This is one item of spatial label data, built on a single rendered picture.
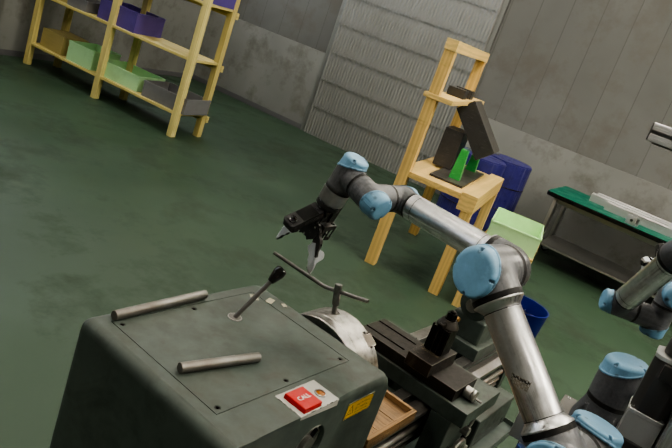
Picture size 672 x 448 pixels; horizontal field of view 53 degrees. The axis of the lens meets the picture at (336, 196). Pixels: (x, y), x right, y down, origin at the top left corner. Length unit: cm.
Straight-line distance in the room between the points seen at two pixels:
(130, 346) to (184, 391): 17
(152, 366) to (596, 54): 854
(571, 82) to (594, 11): 94
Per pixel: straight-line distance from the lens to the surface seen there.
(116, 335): 150
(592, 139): 944
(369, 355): 190
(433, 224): 175
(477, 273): 149
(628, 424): 186
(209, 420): 133
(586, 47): 955
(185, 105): 806
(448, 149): 652
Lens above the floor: 203
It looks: 15 degrees down
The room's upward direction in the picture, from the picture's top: 20 degrees clockwise
